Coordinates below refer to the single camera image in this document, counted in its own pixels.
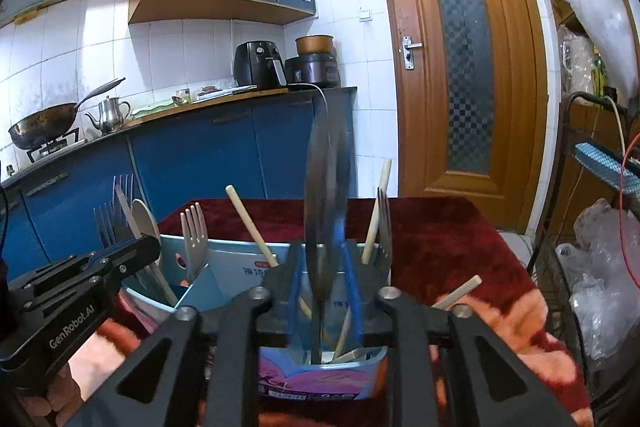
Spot clear plastic bag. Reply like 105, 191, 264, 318
555, 198, 639, 360

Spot person's left hand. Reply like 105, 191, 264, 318
18, 363, 84, 426

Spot plush floral blanket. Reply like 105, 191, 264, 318
70, 197, 594, 426

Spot steel kettle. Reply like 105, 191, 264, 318
86, 96, 131, 134

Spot black wok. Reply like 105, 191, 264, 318
9, 77, 125, 150

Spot black wire rack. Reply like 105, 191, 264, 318
527, 92, 639, 418

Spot blue utensil holder box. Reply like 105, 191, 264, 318
119, 233, 394, 403

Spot red cable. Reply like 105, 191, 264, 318
618, 146, 640, 291

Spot brown pot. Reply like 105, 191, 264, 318
295, 35, 334, 55

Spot blue lower cabinets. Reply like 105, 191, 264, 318
1, 88, 356, 279

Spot white plastic bag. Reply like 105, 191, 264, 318
564, 0, 639, 107

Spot wooden door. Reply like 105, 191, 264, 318
387, 0, 547, 233

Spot silver butter knife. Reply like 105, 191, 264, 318
304, 94, 352, 364

